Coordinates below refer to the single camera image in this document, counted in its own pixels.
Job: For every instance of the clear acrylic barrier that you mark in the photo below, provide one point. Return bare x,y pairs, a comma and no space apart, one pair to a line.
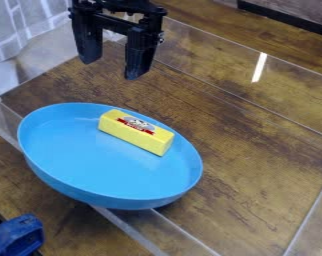
245,107

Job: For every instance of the dark baseboard strip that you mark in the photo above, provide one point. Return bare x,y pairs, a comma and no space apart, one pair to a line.
280,16

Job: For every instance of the blue oval tray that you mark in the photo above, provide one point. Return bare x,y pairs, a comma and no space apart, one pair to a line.
95,168

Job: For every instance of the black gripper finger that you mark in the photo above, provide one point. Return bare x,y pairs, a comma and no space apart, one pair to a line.
140,48
87,40

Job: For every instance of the yellow butter block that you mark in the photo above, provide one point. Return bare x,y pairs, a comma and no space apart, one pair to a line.
136,131

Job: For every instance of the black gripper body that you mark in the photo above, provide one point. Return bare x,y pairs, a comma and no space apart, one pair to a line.
114,15

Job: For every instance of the white checkered cloth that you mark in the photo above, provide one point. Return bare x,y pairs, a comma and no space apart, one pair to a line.
25,19

